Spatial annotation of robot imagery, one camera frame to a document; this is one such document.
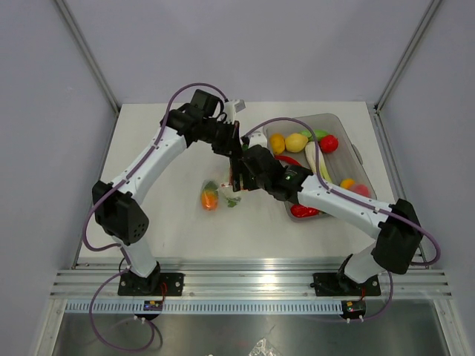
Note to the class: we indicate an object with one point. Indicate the toy green orange mango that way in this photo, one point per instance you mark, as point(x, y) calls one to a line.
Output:
point(209, 196)

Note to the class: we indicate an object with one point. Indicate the right aluminium frame post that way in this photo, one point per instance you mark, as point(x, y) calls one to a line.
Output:
point(408, 53)

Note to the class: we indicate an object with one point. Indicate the toy red bell pepper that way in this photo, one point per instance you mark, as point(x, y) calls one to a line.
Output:
point(301, 211)

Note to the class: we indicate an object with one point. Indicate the clear zip top bag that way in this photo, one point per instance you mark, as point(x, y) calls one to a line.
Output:
point(218, 172)

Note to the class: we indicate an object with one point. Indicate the crumpled clear plastic wrap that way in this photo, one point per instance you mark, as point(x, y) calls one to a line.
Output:
point(264, 348)

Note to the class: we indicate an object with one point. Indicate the toy yellow potato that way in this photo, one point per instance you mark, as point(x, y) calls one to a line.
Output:
point(277, 143)

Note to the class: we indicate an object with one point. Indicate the toy red chili pepper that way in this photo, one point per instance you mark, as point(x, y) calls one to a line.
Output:
point(288, 160)

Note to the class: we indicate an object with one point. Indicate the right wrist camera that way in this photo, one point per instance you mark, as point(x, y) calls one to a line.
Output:
point(255, 138)

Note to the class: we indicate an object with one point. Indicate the left aluminium frame post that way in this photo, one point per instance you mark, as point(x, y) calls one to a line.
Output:
point(85, 51)

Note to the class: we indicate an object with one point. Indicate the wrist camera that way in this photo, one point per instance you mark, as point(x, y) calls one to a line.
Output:
point(232, 108)
point(255, 138)

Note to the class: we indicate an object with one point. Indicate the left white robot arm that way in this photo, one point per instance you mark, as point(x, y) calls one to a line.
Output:
point(117, 204)

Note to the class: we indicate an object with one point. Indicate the toy green cucumber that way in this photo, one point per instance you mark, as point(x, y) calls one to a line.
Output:
point(314, 134)

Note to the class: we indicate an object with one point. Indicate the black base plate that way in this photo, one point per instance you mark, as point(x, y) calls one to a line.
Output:
point(163, 283)
point(331, 284)

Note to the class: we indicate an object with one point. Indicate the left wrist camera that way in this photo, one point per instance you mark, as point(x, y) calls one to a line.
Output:
point(232, 108)

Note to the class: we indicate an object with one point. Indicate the grey plastic food bin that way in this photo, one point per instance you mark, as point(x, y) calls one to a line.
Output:
point(344, 163)

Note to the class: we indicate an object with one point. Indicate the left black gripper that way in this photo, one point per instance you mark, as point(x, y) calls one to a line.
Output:
point(232, 144)

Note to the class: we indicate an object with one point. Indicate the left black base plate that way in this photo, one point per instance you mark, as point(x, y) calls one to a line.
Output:
point(163, 283)

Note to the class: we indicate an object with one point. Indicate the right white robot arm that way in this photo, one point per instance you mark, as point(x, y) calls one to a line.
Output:
point(394, 227)

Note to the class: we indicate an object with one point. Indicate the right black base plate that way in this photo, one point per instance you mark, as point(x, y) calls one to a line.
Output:
point(331, 284)

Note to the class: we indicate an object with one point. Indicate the white slotted cable duct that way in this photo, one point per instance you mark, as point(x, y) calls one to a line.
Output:
point(261, 307)

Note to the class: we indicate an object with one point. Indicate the aluminium mounting rail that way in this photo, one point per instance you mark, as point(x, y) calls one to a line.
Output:
point(237, 279)

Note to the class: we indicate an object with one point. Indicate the toy yellow lemon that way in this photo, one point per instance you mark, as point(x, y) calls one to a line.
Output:
point(295, 142)

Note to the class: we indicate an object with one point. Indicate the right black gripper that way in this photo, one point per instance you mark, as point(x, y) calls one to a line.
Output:
point(239, 167)

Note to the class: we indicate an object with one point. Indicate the aluminium frame post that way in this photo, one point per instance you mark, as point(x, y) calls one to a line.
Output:
point(85, 51)
point(408, 53)

